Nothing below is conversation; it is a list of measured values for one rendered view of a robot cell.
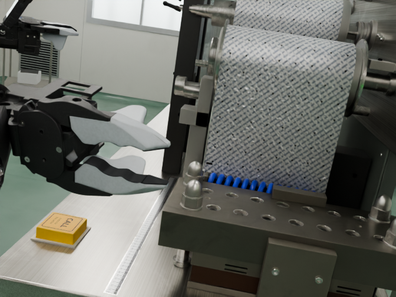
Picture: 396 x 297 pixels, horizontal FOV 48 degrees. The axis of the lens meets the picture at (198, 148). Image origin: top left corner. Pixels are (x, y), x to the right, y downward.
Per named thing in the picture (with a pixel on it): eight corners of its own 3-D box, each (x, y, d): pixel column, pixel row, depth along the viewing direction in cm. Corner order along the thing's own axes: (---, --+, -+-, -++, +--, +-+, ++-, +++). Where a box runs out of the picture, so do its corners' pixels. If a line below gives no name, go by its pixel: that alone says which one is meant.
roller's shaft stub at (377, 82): (350, 88, 88) (356, 66, 87) (386, 94, 87) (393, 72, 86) (355, 92, 84) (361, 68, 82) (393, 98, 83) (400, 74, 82)
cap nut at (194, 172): (184, 180, 83) (187, 157, 82) (204, 183, 82) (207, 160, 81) (181, 186, 79) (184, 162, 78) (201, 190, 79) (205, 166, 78)
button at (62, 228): (52, 222, 87) (52, 211, 86) (86, 228, 86) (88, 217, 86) (35, 238, 80) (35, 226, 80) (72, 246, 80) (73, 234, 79)
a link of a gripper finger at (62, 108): (114, 96, 40) (31, 93, 42) (106, 103, 39) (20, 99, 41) (122, 144, 42) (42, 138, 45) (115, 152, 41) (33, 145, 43)
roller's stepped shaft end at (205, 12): (189, 15, 112) (191, 2, 111) (213, 19, 111) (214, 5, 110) (187, 15, 109) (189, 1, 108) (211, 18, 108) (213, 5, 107)
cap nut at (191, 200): (181, 200, 74) (185, 174, 72) (203, 204, 73) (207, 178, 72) (177, 208, 70) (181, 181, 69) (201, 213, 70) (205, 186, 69)
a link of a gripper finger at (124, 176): (184, 158, 46) (103, 128, 47) (162, 190, 41) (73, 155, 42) (178, 182, 48) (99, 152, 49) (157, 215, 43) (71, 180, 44)
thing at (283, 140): (202, 178, 88) (217, 84, 83) (322, 200, 86) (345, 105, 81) (201, 178, 87) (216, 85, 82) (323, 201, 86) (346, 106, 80)
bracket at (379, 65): (362, 66, 87) (365, 55, 86) (393, 71, 86) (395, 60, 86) (368, 68, 82) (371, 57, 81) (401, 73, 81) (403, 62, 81)
